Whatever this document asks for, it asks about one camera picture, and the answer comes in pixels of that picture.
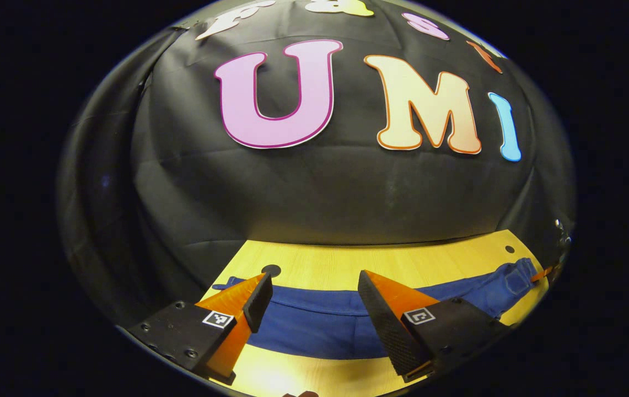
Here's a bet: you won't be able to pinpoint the black backdrop cloth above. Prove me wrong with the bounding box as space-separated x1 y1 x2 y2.
58 0 577 331

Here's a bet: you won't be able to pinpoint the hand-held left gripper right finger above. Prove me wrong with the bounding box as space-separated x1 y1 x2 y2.
357 269 513 384

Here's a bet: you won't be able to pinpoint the blue denim jeans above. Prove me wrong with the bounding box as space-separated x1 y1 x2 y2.
212 257 541 360

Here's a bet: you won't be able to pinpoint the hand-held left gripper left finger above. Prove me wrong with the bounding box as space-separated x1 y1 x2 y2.
126 272 274 387

